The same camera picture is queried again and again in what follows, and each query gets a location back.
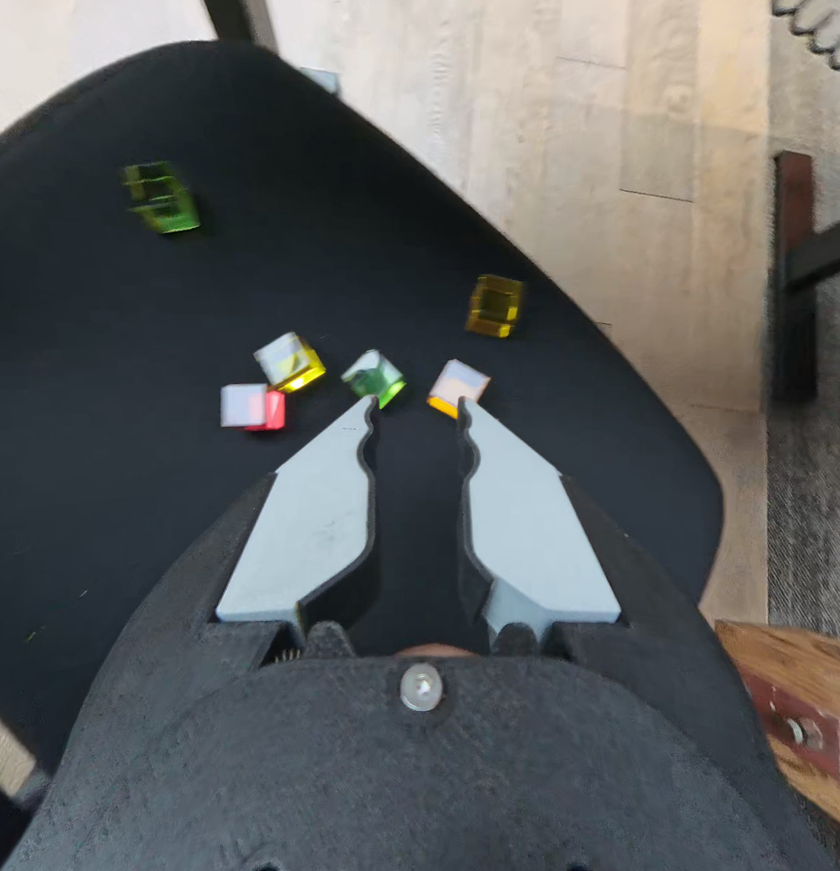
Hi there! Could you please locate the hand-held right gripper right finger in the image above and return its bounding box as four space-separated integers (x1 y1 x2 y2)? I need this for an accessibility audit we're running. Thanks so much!
456 396 622 642

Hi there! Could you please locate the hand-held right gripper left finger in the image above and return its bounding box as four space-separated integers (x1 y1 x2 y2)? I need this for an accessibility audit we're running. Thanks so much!
216 395 380 632

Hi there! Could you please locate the red transparent cube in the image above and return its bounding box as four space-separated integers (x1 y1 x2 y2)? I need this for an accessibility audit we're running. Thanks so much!
220 383 287 431

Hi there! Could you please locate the orange transparent cube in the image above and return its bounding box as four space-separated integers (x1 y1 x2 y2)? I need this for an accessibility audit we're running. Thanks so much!
427 359 492 419

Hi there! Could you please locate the green transparent cube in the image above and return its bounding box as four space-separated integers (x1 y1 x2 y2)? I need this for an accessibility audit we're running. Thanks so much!
121 161 202 235
341 349 407 411

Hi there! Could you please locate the yellow transparent cube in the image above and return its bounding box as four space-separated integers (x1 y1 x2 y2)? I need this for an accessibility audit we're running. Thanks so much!
253 331 327 394
465 274 524 340

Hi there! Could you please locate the wooden block with bolt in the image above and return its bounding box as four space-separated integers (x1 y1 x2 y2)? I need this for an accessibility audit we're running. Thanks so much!
714 619 840 814

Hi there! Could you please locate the black metal leg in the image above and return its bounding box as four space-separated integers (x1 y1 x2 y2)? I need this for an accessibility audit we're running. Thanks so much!
202 0 279 54

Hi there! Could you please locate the black metal table frame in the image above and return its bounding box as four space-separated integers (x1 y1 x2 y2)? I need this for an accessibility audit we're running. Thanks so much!
770 150 840 404

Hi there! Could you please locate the black coiled cable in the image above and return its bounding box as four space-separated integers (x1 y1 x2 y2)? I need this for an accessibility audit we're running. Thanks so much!
772 0 840 79

